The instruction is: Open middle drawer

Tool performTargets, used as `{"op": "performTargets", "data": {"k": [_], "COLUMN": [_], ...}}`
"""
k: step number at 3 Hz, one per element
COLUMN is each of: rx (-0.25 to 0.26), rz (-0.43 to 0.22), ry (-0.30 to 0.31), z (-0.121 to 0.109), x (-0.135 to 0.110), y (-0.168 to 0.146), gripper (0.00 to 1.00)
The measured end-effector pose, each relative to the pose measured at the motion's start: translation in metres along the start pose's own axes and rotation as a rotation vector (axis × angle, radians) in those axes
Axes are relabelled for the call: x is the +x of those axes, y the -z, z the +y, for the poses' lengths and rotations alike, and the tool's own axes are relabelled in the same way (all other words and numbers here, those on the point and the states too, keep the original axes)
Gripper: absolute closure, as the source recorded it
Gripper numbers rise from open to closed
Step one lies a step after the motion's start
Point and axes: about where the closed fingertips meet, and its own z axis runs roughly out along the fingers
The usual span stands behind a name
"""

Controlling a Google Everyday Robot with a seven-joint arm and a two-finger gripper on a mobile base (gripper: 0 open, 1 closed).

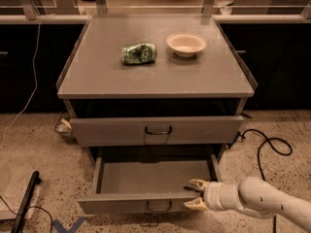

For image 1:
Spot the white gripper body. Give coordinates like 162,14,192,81
203,182,242,212

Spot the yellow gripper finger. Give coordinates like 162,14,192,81
184,197,208,211
189,179,210,192

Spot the grey drawer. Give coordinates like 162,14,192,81
70,116,243,147
79,154,221,215

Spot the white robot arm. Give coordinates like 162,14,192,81
184,177,311,233

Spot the grey top drawer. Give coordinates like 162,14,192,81
70,116,243,147

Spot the grey drawer cabinet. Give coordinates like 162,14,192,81
55,13,259,167

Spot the white paper bowl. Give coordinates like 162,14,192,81
166,32,207,57

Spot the black bar on floor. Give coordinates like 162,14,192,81
11,171,41,233

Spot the thin black cable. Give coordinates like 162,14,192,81
0,196,53,233

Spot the white hanging cable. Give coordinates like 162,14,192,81
0,14,50,148

